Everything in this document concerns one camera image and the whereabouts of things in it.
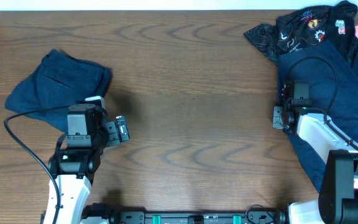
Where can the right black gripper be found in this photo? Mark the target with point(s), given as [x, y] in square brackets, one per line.
[277, 122]

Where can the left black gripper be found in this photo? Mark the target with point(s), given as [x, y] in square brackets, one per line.
[117, 132]

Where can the navy blue shorts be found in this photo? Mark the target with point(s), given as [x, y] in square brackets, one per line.
[59, 80]
[333, 82]

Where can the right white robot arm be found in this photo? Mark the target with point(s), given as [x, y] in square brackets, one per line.
[338, 196]

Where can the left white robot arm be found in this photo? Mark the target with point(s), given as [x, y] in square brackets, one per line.
[77, 157]

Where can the folded navy blue shorts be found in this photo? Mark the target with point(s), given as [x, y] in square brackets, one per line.
[59, 80]

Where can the black printed cycling jersey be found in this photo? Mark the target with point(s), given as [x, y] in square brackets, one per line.
[306, 28]

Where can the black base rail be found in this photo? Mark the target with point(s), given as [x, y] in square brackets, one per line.
[100, 213]

